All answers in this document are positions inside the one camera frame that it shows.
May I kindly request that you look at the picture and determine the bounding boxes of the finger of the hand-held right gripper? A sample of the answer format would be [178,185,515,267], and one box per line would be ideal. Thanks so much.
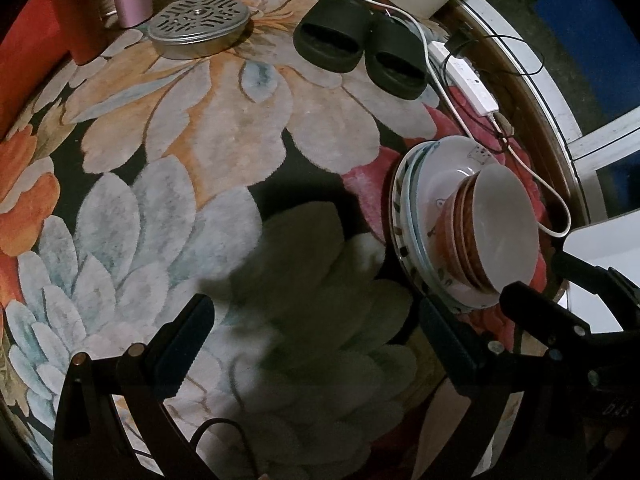
[501,282,608,386]
[550,251,640,331]

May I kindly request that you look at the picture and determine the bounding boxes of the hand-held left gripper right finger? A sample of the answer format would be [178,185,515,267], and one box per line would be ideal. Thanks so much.
[419,296,596,480]

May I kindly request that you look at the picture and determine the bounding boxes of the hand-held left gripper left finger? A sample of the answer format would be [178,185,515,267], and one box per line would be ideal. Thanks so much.
[52,293,217,480]

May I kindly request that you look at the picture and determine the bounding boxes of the white bowl brown outside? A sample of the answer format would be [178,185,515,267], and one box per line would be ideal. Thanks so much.
[452,180,496,292]
[462,164,540,295]
[432,190,481,286]

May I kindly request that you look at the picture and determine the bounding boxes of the leaf pattern plate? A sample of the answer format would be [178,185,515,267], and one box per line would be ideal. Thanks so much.
[389,142,451,306]

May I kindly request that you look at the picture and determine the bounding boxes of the bear print plate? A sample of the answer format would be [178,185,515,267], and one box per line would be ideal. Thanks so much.
[402,141,481,311]
[415,136,503,311]

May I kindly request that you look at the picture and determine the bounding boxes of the white box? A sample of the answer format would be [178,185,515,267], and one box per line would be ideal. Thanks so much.
[562,210,640,336]

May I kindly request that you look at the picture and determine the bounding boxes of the floral rug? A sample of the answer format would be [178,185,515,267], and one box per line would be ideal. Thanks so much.
[0,0,566,480]

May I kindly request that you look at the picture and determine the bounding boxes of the white power strip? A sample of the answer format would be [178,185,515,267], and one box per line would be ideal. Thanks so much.
[427,42,501,116]

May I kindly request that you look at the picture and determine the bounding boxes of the black slipper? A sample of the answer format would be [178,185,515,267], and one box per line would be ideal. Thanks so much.
[292,0,373,73]
[364,17,430,101]

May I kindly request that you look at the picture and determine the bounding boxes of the round metal tin perforated lid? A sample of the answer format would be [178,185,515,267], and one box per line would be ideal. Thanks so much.
[147,0,251,61]

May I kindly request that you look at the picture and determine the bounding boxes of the red bag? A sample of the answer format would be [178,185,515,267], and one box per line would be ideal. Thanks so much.
[0,0,76,131]

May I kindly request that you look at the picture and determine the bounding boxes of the red thermos bottle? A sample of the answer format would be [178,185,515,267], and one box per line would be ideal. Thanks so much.
[50,0,108,66]

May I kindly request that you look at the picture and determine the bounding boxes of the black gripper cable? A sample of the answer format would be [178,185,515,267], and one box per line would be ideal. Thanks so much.
[192,417,261,480]

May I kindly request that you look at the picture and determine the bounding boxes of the white door frame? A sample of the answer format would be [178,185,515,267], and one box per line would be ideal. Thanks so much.
[457,0,640,163]

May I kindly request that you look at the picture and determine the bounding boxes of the thin black cable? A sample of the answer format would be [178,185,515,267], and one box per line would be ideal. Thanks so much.
[442,30,546,156]

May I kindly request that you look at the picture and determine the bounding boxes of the white cable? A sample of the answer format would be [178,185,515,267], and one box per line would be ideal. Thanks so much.
[160,0,572,237]

